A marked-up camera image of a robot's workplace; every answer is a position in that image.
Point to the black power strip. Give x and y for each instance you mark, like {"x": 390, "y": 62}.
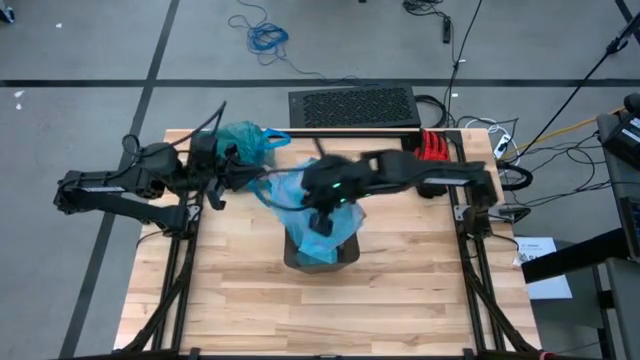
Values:
{"x": 446, "y": 30}

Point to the black bar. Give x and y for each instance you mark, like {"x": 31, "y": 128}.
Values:
{"x": 575, "y": 255}

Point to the black tripod pole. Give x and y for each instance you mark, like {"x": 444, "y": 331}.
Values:
{"x": 575, "y": 91}

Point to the white power strip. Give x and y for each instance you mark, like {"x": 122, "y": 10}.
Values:
{"x": 501, "y": 146}

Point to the black perforated computer case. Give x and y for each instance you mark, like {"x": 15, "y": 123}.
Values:
{"x": 360, "y": 106}

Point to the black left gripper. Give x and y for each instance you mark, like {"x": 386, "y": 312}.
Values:
{"x": 215, "y": 177}

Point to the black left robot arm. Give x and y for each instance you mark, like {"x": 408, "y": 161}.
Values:
{"x": 125, "y": 190}

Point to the black aluminium table frame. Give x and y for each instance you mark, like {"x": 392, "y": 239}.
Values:
{"x": 181, "y": 300}

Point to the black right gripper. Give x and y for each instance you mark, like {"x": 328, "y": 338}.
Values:
{"x": 335, "y": 180}

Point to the dark green trash bin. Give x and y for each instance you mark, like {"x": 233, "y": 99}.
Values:
{"x": 352, "y": 252}

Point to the grey desk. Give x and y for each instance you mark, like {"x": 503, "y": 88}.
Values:
{"x": 620, "y": 300}

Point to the light blue trash bag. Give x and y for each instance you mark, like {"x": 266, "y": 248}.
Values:
{"x": 290, "y": 200}

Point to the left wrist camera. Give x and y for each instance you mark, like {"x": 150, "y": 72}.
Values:
{"x": 204, "y": 150}

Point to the white paper sheet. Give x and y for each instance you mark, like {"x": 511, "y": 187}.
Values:
{"x": 535, "y": 250}

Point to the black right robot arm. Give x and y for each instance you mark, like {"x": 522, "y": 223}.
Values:
{"x": 440, "y": 175}

